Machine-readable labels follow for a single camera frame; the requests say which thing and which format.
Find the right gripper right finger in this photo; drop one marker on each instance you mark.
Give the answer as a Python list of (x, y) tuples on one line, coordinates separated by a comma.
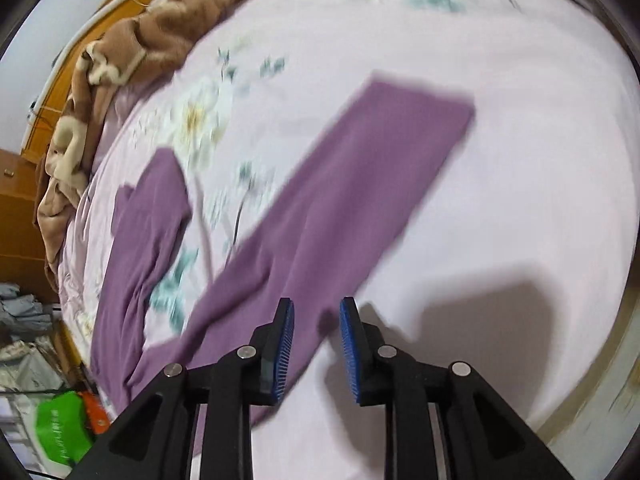
[(364, 367)]

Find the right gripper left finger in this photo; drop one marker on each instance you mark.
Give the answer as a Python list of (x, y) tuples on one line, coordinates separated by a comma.
[(273, 343)]

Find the purple knit pants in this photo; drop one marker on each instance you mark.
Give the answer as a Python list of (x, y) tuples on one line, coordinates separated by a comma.
[(318, 242)]

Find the pile of grey clothes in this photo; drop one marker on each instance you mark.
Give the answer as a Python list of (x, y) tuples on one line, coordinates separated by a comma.
[(23, 313)]

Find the pink floral duvet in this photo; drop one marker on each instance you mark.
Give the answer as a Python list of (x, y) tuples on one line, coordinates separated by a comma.
[(517, 258)]

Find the orange cardboard box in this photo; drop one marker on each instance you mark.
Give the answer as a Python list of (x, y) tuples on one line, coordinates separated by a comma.
[(97, 417)]

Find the green shopping bag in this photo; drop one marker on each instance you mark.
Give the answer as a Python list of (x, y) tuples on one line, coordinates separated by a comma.
[(62, 429)]

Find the wooden wardrobe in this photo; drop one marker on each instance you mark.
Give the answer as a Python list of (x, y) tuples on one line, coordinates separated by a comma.
[(21, 246)]

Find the brown fleece blanket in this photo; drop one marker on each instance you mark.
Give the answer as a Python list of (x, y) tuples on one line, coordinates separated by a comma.
[(133, 52)]

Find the wooden headboard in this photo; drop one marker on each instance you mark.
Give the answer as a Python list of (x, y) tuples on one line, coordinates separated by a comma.
[(47, 107)]

